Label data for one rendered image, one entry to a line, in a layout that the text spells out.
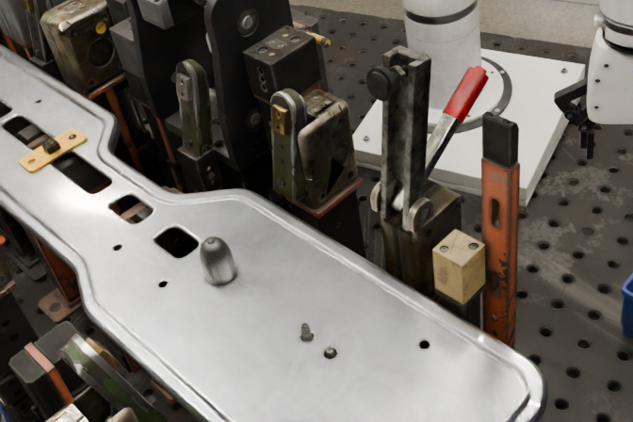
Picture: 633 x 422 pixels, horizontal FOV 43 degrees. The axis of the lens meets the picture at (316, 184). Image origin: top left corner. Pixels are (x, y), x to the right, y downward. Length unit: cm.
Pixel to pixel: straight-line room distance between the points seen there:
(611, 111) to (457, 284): 29
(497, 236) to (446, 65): 65
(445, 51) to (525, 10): 187
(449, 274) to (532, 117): 69
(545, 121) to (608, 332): 40
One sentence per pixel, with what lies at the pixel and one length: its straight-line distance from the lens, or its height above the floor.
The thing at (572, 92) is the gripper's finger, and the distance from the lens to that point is 92.
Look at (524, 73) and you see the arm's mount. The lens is 147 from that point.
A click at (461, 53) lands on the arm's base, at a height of 87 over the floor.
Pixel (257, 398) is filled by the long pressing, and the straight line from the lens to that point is 72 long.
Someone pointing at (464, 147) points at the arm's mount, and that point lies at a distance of 133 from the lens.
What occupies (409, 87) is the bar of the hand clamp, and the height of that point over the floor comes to 120.
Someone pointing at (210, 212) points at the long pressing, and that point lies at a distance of 90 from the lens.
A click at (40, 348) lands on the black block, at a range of 85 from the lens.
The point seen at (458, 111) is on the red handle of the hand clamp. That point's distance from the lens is 77.
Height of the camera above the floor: 158
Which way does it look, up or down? 41 degrees down
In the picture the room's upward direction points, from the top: 11 degrees counter-clockwise
